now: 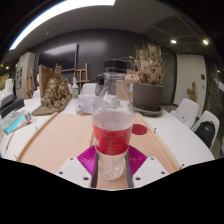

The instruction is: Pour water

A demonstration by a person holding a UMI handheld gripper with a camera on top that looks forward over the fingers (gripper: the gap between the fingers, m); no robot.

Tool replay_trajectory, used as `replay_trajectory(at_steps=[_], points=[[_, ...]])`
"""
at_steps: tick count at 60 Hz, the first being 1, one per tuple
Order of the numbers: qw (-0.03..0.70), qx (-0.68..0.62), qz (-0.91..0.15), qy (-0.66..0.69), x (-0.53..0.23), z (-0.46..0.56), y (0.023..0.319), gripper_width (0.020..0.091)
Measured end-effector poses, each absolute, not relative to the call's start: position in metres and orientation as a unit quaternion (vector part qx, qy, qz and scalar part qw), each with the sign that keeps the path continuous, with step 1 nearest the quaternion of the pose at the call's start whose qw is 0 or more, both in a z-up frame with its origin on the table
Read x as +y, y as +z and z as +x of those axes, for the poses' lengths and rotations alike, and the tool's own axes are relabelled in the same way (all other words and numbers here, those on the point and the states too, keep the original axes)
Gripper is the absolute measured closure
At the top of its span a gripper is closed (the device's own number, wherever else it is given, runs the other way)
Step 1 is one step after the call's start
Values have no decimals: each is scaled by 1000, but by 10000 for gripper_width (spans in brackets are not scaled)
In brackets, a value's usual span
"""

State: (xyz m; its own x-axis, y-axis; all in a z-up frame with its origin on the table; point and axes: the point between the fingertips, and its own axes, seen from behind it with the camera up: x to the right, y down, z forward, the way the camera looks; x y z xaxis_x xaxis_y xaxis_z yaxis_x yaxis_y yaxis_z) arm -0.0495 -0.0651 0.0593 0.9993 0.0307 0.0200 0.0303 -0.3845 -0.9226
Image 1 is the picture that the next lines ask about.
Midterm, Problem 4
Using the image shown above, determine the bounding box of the black desk device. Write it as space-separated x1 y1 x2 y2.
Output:
0 93 26 119

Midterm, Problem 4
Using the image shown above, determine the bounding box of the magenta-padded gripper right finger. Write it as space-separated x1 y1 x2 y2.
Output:
124 144 170 189

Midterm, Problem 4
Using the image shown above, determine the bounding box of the clear red-labelled drink bottle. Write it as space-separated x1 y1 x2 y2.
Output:
91 58 135 182

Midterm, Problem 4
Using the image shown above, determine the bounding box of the cardboard box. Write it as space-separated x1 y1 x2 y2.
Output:
125 71 141 101

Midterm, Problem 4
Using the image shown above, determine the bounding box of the wooden figure sculpture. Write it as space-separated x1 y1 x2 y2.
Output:
186 81 198 103

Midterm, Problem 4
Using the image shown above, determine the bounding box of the black wall screen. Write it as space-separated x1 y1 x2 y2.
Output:
37 43 79 73

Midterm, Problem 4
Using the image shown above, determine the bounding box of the wooden easel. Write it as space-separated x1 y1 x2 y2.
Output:
72 62 90 91

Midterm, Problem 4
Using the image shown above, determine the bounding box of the colourful book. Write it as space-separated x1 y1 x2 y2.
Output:
1 109 33 134

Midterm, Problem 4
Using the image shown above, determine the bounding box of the long ceiling light strip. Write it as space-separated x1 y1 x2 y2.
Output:
9 0 117 52

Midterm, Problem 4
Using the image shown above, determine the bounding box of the dark spray bottle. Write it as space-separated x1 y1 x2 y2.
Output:
94 73 105 97

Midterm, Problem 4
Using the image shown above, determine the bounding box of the light wooden drawing board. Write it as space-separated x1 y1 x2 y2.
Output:
16 111 183 191

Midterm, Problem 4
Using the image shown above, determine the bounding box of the papers stack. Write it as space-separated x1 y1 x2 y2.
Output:
173 111 188 124

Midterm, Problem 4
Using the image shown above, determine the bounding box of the white chair with green cushion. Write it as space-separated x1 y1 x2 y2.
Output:
191 110 221 151

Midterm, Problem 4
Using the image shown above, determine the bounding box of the black backpack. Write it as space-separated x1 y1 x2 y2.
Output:
194 120 217 149

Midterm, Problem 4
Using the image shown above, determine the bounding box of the small green-labelled plastic bottle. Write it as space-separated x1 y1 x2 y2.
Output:
71 77 80 99

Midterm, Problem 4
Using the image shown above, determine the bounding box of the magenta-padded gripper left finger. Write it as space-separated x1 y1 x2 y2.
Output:
55 144 100 189

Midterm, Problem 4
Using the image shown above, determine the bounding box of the flat round red coaster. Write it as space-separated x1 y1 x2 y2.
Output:
131 123 148 136

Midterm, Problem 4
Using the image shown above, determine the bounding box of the dried plant in grey pot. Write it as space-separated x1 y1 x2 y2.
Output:
129 43 168 113

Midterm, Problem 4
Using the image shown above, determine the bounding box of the grey plant saucer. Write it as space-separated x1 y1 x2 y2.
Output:
132 104 164 118

